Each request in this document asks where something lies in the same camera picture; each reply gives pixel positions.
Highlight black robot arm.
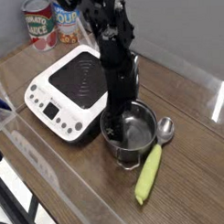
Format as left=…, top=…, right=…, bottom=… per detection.
left=57, top=0, right=139, bottom=141

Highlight silver metal pot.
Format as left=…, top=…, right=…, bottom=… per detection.
left=101, top=100, right=157, bottom=171

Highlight white and black stove top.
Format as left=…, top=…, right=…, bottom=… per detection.
left=25, top=45, right=108, bottom=142

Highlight tomato sauce can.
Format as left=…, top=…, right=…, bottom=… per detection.
left=21, top=0, right=58, bottom=51

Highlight alphabet soup can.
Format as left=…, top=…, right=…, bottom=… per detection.
left=52, top=0, right=80, bottom=44

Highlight spoon with green handle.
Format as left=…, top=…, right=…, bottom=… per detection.
left=134, top=117, right=175, bottom=205

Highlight clear acrylic triangle bracket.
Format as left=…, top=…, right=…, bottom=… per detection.
left=76, top=19, right=99, bottom=51

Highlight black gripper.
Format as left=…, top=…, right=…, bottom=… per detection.
left=97, top=27, right=138, bottom=142

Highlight clear acrylic front panel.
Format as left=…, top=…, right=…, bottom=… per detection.
left=0, top=82, right=126, bottom=224

